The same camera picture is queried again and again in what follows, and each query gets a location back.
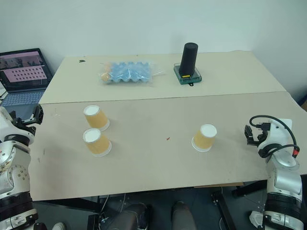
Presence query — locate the dark rounded shape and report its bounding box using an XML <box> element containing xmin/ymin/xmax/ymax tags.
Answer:
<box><xmin>171</xmin><ymin>201</ymin><xmax>195</xmax><ymax>230</ymax></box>
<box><xmin>105</xmin><ymin>202</ymin><xmax>150</xmax><ymax>230</ymax></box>

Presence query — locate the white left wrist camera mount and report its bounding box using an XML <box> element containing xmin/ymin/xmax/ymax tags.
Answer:
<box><xmin>0</xmin><ymin>106</ymin><xmax>15</xmax><ymax>137</ymax></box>

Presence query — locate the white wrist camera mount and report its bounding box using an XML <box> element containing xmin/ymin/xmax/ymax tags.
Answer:
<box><xmin>0</xmin><ymin>106</ymin><xmax>15</xmax><ymax>137</ymax></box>
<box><xmin>258</xmin><ymin>117</ymin><xmax>294</xmax><ymax>150</ymax></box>

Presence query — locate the open laptop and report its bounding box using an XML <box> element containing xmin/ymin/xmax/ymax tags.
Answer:
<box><xmin>0</xmin><ymin>47</ymin><xmax>54</xmax><ymax>107</ymax></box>

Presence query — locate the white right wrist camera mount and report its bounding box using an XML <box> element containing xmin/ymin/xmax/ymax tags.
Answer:
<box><xmin>258</xmin><ymin>117</ymin><xmax>294</xmax><ymax>150</ymax></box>

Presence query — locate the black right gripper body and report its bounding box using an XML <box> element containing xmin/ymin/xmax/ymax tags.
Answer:
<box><xmin>253</xmin><ymin>122</ymin><xmax>269</xmax><ymax>145</ymax></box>

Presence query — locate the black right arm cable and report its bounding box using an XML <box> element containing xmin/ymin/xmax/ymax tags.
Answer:
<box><xmin>249</xmin><ymin>115</ymin><xmax>301</xmax><ymax>158</ymax></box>

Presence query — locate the brown paper cup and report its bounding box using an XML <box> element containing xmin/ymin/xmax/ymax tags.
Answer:
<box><xmin>83</xmin><ymin>104</ymin><xmax>111</xmax><ymax>132</ymax></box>
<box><xmin>191</xmin><ymin>124</ymin><xmax>218</xmax><ymax>152</ymax></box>
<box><xmin>82</xmin><ymin>128</ymin><xmax>113</xmax><ymax>158</ymax></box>

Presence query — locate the black cylinder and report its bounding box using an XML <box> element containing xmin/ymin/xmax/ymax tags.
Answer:
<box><xmin>179</xmin><ymin>42</ymin><xmax>199</xmax><ymax>75</ymax></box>

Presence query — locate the blue tray in plastic bag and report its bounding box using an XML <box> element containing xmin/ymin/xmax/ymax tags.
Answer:
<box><xmin>97</xmin><ymin>60</ymin><xmax>166</xmax><ymax>87</ymax></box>

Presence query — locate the green transparent box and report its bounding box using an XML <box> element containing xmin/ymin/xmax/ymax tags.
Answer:
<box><xmin>173</xmin><ymin>62</ymin><xmax>202</xmax><ymax>87</ymax></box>

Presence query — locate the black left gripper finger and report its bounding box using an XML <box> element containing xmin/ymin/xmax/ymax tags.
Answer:
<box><xmin>32</xmin><ymin>104</ymin><xmax>44</xmax><ymax>116</ymax></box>
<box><xmin>33</xmin><ymin>114</ymin><xmax>45</xmax><ymax>126</ymax></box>

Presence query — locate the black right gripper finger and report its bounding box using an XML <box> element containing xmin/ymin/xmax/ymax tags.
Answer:
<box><xmin>246</xmin><ymin>136</ymin><xmax>259</xmax><ymax>147</ymax></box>
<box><xmin>244</xmin><ymin>124</ymin><xmax>254</xmax><ymax>139</ymax></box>

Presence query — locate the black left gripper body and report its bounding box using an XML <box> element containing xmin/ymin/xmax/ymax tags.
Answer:
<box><xmin>12</xmin><ymin>114</ymin><xmax>37</xmax><ymax>135</ymax></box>

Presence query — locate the blue egg tray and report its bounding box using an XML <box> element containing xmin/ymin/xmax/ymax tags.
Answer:
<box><xmin>109</xmin><ymin>61</ymin><xmax>152</xmax><ymax>84</ymax></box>

